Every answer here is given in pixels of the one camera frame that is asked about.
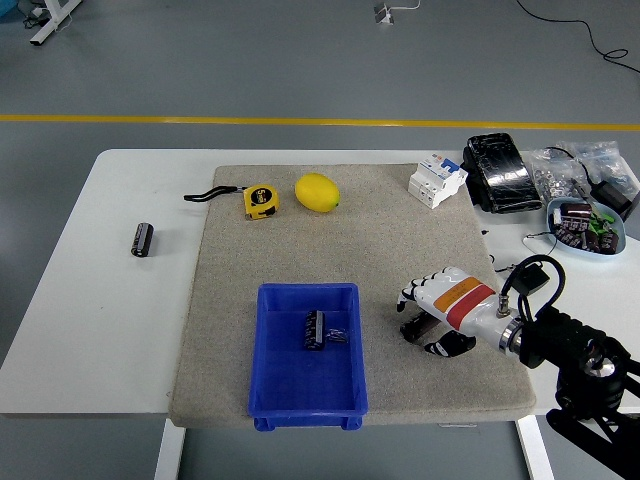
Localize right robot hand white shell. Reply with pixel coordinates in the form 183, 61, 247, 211
396, 266, 512, 359

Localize black cylindrical battery white print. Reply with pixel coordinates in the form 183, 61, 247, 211
301, 309, 326, 351
402, 312, 441, 344
130, 222, 154, 259

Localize blue plastic box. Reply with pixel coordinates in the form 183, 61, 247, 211
247, 282, 370, 432

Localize small black power adapter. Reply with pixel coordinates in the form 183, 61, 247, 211
488, 253, 551, 297

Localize light blue bowl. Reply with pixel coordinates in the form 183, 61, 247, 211
545, 197, 629, 263

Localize white circuit breaker blue lever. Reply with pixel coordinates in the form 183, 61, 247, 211
407, 153, 469, 210

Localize grey-brown mat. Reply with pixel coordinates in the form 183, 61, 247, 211
167, 163, 537, 430

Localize black device in clear wrap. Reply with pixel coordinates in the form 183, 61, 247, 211
460, 132, 545, 215

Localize large brown capacitor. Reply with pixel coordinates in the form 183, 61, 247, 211
558, 201, 595, 221

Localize clear bag of metal nuts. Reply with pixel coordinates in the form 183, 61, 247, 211
528, 147, 594, 202

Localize green connector pieces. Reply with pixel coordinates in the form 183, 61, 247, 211
587, 212, 617, 235

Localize white table leg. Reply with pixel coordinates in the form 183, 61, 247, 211
153, 418, 187, 480
514, 415, 556, 480

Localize yellow lemon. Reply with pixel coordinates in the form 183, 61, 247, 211
294, 172, 341, 214

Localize large black power adapter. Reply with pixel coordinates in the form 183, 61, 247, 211
544, 146, 636, 222

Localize clear bag of small parts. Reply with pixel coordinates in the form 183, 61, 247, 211
555, 139, 640, 201

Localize thin looped wire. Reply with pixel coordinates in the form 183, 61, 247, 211
522, 231, 559, 259

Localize yellow tape measure black strap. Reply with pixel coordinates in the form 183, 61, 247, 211
183, 183, 281, 221

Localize black floor cable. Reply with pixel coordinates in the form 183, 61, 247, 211
514, 0, 640, 76

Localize grey floor socket white cable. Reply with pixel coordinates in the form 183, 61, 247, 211
373, 0, 421, 26

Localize white desk frame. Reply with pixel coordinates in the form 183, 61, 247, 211
28, 0, 84, 49

